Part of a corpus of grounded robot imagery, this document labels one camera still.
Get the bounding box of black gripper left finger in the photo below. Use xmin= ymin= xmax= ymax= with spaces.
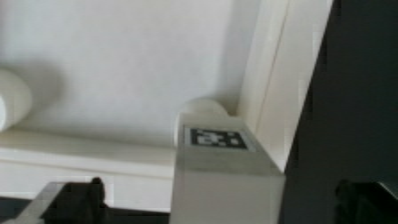
xmin=10 ymin=177 xmax=108 ymax=224

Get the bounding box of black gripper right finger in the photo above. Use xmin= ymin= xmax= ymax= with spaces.
xmin=334 ymin=180 xmax=398 ymax=224

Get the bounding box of white table leg with tag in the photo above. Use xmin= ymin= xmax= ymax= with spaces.
xmin=170 ymin=98 xmax=286 ymax=224

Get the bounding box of white square table top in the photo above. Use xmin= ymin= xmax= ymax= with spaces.
xmin=0 ymin=0 xmax=334 ymax=211

